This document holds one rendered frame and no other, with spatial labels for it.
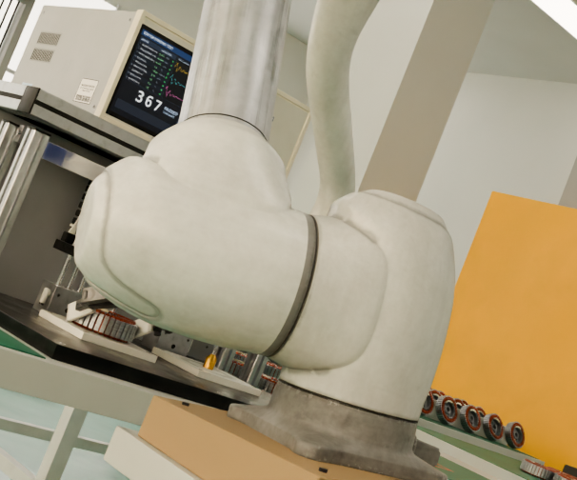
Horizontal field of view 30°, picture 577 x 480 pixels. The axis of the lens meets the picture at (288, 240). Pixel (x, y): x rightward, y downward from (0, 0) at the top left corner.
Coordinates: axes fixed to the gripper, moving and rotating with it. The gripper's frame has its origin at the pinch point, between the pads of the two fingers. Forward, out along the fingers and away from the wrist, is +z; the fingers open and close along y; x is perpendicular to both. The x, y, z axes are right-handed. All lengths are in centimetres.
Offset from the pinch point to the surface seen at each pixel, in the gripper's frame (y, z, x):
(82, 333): -7.5, -4.9, -5.6
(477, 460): 157, 34, 12
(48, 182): -6.0, 13.2, 28.1
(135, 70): -5.2, -8.9, 42.8
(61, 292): -2.4, 10.2, 6.9
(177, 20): 370, 457, 493
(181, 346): 26.0, 11.1, 5.2
